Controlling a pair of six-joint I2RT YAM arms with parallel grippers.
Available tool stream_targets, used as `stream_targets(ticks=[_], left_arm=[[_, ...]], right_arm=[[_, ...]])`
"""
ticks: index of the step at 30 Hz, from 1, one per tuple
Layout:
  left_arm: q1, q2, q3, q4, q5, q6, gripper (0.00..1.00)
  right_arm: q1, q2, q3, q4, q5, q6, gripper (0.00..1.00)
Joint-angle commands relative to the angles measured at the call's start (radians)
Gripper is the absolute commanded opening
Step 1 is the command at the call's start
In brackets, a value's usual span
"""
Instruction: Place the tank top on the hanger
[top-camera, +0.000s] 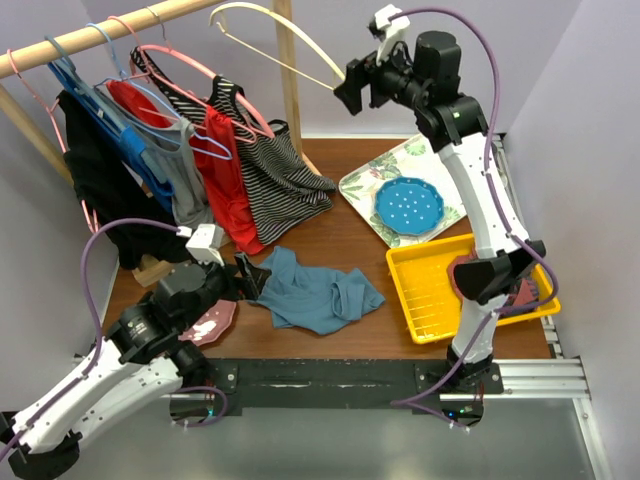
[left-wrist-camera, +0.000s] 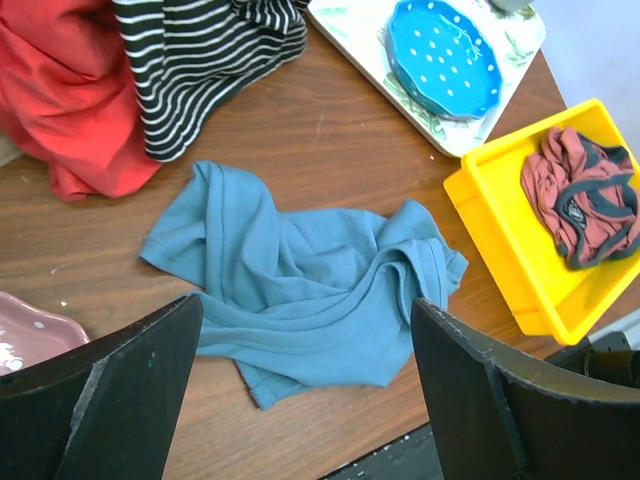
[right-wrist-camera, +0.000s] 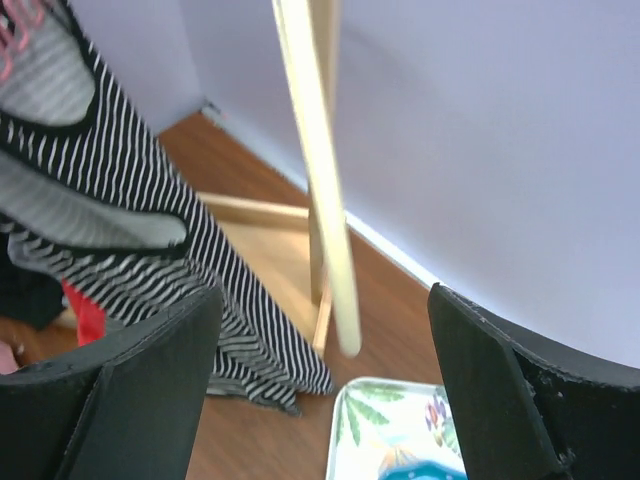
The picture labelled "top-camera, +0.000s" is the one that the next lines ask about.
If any striped tank top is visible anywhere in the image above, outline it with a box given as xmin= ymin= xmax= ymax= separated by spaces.
xmin=130 ymin=47 xmax=336 ymax=250

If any cream hanger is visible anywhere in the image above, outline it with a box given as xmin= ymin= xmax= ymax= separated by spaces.
xmin=208 ymin=1 xmax=345 ymax=91

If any red tank top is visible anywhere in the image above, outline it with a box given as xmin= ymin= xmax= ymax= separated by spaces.
xmin=107 ymin=82 xmax=264 ymax=255

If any pink hanger with striped top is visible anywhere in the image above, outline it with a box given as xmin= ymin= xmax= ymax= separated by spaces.
xmin=108 ymin=15 xmax=275 ymax=138

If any grey tank top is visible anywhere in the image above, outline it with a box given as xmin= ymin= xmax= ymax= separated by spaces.
xmin=140 ymin=119 xmax=214 ymax=229

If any blue dotted plate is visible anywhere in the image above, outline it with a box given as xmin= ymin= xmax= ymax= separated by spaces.
xmin=374 ymin=177 xmax=444 ymax=236

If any light blue hanger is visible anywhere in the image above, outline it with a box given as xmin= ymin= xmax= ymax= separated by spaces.
xmin=86 ymin=22 xmax=232 ymax=161

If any floral serving tray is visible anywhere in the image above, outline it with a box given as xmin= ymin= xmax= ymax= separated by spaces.
xmin=339 ymin=135 xmax=466 ymax=248

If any pink hanger with black top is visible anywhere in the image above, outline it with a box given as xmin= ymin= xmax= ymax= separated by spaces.
xmin=6 ymin=48 xmax=100 ymax=236

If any maroon tank top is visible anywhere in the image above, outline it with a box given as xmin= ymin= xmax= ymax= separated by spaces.
xmin=447 ymin=249 xmax=540 ymax=307

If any royal blue tank top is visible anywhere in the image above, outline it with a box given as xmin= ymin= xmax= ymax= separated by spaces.
xmin=47 ymin=59 xmax=174 ymax=213

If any wooden clothes rack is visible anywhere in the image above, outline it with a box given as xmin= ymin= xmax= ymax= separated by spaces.
xmin=1 ymin=1 xmax=319 ymax=287

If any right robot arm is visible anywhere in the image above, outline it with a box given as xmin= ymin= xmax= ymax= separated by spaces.
xmin=334 ymin=31 xmax=546 ymax=393

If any grey blue hanger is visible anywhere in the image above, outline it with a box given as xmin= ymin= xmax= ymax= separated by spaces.
xmin=45 ymin=35 xmax=128 ymax=141

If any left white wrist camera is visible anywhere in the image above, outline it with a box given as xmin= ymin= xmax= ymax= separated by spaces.
xmin=186 ymin=224 xmax=224 ymax=266

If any black tank top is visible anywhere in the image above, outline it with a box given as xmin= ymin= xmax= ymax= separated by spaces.
xmin=58 ymin=91 xmax=191 ymax=270

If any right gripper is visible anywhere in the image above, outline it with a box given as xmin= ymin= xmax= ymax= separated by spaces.
xmin=333 ymin=34 xmax=428 ymax=116

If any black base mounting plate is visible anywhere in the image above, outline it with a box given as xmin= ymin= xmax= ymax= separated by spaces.
xmin=209 ymin=358 xmax=504 ymax=421

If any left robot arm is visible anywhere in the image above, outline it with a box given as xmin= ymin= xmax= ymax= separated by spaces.
xmin=1 ymin=253 xmax=271 ymax=479

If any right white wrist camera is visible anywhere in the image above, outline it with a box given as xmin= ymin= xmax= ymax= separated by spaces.
xmin=368 ymin=4 xmax=410 ymax=66

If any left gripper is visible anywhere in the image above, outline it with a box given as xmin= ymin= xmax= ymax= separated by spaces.
xmin=179 ymin=250 xmax=271 ymax=331

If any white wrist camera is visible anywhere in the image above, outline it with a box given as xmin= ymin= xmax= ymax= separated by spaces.
xmin=368 ymin=4 xmax=410 ymax=66
xmin=186 ymin=224 xmax=224 ymax=266

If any pink dotted plate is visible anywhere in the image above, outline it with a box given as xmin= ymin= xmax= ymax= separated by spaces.
xmin=179 ymin=300 xmax=237 ymax=346

